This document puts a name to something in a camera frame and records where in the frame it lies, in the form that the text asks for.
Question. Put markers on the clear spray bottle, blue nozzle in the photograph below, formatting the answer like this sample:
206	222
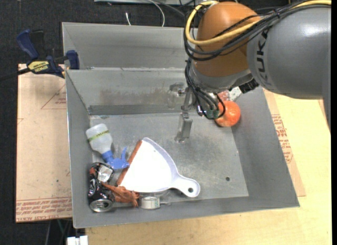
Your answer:
99	138

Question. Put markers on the grey metal bin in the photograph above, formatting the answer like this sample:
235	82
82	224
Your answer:
210	159

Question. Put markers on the orange-brown furry toy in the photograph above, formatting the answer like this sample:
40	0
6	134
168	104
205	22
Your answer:
123	196

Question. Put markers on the white plastic dustpan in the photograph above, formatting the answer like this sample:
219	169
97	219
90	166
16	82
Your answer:
150	167

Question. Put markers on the black cylinder on white bracket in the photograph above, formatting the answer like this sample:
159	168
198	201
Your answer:
247	85

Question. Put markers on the brown cardboard board, red print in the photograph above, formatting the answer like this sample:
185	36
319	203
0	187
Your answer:
42	146

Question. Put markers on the crushed black drink can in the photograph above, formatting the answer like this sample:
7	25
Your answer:
96	194

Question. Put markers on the orange toy fruit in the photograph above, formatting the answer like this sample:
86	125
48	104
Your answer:
229	115

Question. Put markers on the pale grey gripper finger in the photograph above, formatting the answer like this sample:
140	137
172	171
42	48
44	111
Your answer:
184	129
177	88

